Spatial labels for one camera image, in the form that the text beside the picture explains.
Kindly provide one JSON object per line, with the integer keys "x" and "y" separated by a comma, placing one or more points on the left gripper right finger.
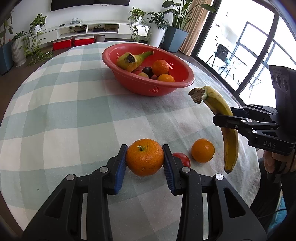
{"x": 169, "y": 169}

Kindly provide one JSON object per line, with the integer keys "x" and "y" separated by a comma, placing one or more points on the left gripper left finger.
{"x": 120, "y": 164}

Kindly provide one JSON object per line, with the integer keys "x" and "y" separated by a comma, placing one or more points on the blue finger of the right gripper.
{"x": 242, "y": 124}
{"x": 250, "y": 112}

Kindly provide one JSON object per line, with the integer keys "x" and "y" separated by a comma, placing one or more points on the red tomato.
{"x": 185, "y": 160}

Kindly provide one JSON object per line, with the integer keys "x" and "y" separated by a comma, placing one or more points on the large yellow banana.
{"x": 222, "y": 113}

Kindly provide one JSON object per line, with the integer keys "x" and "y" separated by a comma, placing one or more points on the central orange mandarin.
{"x": 144, "y": 157}

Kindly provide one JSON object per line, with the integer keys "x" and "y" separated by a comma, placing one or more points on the smaller yellow banana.
{"x": 130, "y": 62}

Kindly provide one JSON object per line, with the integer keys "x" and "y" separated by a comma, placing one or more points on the black balcony chair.
{"x": 229, "y": 59}

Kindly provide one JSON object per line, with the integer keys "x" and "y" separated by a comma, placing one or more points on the checked green white tablecloth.
{"x": 71, "y": 116}

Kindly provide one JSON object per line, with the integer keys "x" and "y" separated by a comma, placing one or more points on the red plastic colander bowl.
{"x": 181, "y": 71}

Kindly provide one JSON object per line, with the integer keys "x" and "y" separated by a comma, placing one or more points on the dark purple plum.
{"x": 148, "y": 71}

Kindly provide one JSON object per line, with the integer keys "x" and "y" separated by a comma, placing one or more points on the tall plant blue pot right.
{"x": 182, "y": 12}

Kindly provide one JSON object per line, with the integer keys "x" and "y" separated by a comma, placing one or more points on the beige curtain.
{"x": 194, "y": 26}

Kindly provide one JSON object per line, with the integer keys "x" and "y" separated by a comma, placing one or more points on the plant in white tall pot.
{"x": 158, "y": 28}

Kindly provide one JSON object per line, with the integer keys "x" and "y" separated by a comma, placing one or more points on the small grey round pot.
{"x": 99, "y": 38}

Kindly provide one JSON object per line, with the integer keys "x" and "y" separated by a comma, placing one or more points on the right red storage box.
{"x": 83, "y": 40}

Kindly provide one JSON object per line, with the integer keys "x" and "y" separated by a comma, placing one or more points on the red storage box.
{"x": 62, "y": 44}
{"x": 83, "y": 40}

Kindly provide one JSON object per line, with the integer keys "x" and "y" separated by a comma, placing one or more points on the trailing vine plant right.
{"x": 137, "y": 24}

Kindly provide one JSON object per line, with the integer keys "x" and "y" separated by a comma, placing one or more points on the trailing vine plant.
{"x": 32, "y": 41}
{"x": 137, "y": 24}

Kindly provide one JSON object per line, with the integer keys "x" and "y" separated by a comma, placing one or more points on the left red storage box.
{"x": 62, "y": 44}

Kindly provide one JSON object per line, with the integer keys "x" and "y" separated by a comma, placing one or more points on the white tv console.
{"x": 111, "y": 30}

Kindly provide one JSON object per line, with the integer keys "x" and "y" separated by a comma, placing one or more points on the trailing vine plant left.
{"x": 32, "y": 41}

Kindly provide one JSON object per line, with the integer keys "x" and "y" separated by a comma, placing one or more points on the tree plant blue pot left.
{"x": 6, "y": 54}

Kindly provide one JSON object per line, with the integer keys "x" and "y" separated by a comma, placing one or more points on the plant in white ribbed pot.
{"x": 17, "y": 49}

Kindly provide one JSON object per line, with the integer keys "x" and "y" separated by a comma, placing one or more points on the black wall television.
{"x": 62, "y": 4}

